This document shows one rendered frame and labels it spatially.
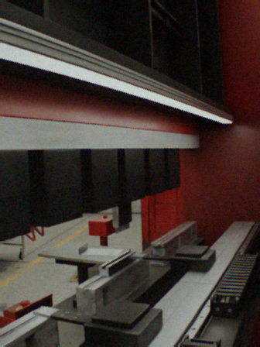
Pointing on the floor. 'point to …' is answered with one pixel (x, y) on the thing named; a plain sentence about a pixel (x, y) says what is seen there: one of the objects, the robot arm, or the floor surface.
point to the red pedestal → (101, 228)
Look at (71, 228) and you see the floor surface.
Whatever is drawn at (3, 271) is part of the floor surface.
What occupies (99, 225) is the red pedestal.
